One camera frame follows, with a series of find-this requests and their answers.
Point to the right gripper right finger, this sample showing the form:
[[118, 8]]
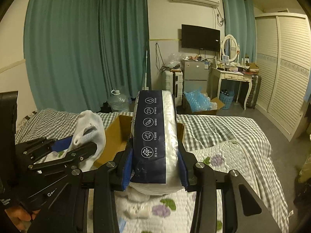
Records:
[[200, 178]]

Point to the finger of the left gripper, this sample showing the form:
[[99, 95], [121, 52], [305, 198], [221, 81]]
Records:
[[73, 157], [40, 147]]

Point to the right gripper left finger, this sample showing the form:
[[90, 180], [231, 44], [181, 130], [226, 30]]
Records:
[[110, 177]]

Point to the white sock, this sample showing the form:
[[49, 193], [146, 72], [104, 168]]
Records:
[[89, 128]]

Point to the navy white tissue pack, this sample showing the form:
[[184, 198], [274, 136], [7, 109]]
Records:
[[155, 169]]

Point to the person's left hand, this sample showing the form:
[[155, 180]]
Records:
[[18, 215]]

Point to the brown cardboard box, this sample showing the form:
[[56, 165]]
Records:
[[117, 135]]

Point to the grey checked bed sheet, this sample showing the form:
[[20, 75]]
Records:
[[224, 143]]

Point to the clear water jug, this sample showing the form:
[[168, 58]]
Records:
[[118, 101]]

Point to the box of blue bags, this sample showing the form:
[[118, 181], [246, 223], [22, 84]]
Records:
[[198, 103]]

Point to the blue laundry basket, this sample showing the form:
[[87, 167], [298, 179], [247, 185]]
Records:
[[226, 97]]

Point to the dark striped suitcase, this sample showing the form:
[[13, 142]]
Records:
[[254, 92]]

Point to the white suitcase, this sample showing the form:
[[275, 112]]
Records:
[[172, 80]]

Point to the grey mini fridge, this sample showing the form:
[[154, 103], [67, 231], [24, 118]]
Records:
[[195, 76]]

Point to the white dressing table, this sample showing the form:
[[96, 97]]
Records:
[[232, 76]]

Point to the teal curtain left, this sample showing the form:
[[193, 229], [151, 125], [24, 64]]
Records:
[[78, 51]]

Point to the teal curtain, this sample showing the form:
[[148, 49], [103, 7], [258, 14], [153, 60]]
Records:
[[240, 23], [78, 51]]

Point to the clear plastic bag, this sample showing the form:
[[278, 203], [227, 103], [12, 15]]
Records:
[[173, 60]]

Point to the white oval vanity mirror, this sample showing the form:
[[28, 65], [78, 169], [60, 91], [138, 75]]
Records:
[[229, 47]]

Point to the white louvered wardrobe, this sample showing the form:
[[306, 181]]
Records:
[[283, 58]]

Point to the teal curtain right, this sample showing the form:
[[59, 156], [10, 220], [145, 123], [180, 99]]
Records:
[[240, 23]]

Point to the black wall television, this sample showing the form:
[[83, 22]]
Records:
[[200, 38]]

